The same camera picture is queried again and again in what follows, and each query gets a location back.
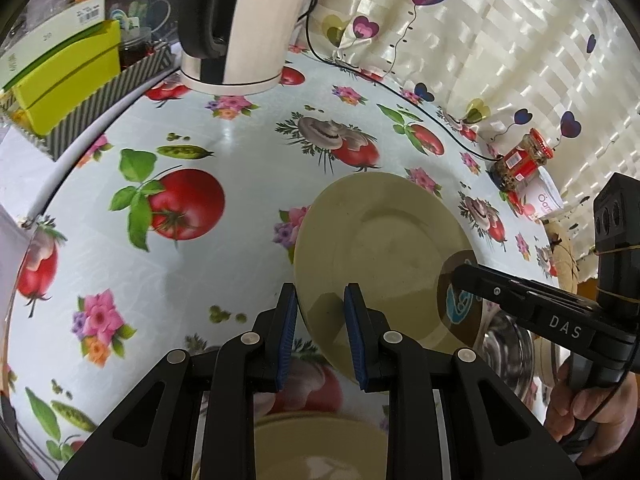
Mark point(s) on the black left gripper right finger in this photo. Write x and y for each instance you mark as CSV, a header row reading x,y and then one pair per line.
x,y
385,360

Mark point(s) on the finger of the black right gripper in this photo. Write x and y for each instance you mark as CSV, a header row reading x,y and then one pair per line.
x,y
525,304

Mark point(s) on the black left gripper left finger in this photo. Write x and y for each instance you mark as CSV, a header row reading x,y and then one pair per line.
x,y
254,362

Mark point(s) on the stainless steel bowl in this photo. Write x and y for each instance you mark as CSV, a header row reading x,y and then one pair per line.
x,y
508,350

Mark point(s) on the beige plate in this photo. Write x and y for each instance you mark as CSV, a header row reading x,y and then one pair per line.
x,y
400,244
318,446

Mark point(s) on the person right hand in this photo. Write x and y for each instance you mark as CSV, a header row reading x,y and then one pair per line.
x,y
617,422

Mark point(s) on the tan knitted cloth bundle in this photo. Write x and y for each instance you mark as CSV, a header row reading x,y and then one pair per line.
x,y
563,258

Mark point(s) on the white yogurt tub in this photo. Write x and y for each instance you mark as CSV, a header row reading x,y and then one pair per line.
x,y
539,195

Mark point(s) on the floral vinyl tablecloth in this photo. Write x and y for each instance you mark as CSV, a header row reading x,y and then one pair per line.
x,y
112,307

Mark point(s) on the red lid sauce jar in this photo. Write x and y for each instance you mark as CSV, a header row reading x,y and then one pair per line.
x,y
510,170

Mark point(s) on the chevron pattern tray box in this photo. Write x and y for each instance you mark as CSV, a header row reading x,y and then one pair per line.
x,y
58,139

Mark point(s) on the heart pattern curtain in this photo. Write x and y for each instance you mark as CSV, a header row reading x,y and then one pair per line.
x,y
572,64

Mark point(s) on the lime green box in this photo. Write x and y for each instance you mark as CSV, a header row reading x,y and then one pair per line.
x,y
54,88

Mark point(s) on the white electric kettle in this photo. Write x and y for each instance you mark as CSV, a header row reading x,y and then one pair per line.
x,y
234,47

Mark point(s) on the white green flat box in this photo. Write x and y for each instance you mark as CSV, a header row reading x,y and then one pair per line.
x,y
48,35

